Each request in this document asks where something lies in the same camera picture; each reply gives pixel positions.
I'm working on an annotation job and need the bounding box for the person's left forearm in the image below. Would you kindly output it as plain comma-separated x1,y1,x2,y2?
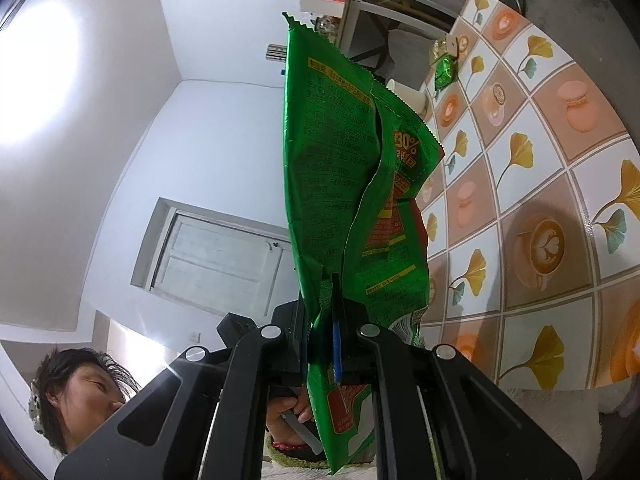
267,435,326,468

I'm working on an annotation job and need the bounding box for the patterned tablecloth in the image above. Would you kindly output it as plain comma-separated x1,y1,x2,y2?
395,0,640,393

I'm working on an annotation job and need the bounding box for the white paper cup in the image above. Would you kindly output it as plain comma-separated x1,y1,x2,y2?
385,79,428,118

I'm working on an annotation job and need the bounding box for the patterned hair clip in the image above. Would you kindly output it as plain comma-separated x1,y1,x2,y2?
27,382,48,433

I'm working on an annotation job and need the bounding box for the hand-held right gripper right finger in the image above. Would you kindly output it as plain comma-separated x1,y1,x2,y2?
330,274,583,480

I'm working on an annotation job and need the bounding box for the green chip bag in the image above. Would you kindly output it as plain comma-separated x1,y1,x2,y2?
281,12,446,477

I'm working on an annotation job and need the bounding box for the person's left hand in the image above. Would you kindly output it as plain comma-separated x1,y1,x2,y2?
265,395,318,448

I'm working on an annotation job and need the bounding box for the glass jar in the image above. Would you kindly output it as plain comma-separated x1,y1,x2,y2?
315,15,346,36

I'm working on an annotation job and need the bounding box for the person's head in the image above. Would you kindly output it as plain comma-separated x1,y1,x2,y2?
30,347,146,453

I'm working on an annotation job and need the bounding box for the long grey desk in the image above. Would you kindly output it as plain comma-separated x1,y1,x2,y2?
300,0,458,68

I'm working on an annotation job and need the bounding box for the white panelled door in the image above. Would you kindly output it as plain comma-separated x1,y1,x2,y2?
131,197,298,306

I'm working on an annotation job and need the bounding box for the small green packet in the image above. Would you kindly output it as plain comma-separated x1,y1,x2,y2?
432,55,458,90

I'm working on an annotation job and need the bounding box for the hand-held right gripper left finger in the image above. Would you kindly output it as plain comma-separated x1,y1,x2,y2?
54,325,313,480

